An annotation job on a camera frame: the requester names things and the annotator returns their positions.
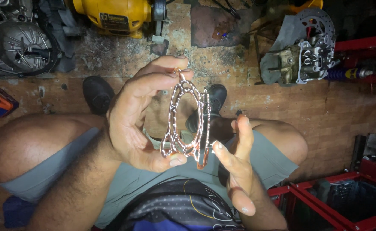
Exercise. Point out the person's right hand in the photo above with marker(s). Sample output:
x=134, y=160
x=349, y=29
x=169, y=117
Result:
x=241, y=173

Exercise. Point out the person's left hand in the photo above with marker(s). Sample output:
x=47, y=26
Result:
x=127, y=128

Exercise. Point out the copper engine gasket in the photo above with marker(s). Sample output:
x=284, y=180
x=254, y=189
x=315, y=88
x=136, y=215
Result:
x=202, y=162

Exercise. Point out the black shoe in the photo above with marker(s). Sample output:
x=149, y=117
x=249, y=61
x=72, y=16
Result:
x=217, y=96
x=98, y=93

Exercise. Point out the grey shorts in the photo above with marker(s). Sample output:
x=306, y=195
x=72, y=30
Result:
x=136, y=183

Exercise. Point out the person's right leg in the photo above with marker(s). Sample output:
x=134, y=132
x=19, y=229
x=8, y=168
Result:
x=287, y=141

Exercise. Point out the person's leg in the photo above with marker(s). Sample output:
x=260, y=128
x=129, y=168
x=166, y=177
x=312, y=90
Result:
x=287, y=141
x=30, y=144

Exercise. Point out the dark patterned shirt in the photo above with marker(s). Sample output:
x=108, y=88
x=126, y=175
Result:
x=175, y=205

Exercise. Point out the person's left leg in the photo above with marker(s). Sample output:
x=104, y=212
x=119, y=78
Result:
x=30, y=144

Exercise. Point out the red tool cart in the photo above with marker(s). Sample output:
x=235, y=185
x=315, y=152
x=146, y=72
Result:
x=342, y=215

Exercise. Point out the yellow bench grinder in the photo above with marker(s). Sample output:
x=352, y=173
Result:
x=111, y=12

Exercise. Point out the dark grey cloth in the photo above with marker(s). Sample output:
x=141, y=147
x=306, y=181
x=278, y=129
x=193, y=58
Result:
x=67, y=25

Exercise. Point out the grimy brown engine part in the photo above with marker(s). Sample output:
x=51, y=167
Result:
x=286, y=62

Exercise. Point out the rusty metal plate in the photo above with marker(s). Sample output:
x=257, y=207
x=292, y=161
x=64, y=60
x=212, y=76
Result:
x=213, y=25

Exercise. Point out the silver cylinder head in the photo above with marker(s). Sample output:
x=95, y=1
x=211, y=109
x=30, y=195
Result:
x=316, y=59

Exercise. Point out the silver engine casing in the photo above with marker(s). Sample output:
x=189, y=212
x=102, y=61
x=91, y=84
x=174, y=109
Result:
x=17, y=45

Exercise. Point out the blue cloth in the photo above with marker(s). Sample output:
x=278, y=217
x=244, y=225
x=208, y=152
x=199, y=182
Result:
x=17, y=211

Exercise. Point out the light grey rag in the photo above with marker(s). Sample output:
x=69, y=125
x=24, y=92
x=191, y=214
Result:
x=286, y=32

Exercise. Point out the perforated brake disc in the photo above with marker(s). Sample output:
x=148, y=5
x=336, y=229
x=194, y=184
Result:
x=321, y=21

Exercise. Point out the yellow plastic object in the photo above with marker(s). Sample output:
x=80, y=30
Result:
x=306, y=3

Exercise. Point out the red metal frame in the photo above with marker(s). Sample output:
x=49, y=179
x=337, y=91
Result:
x=361, y=43

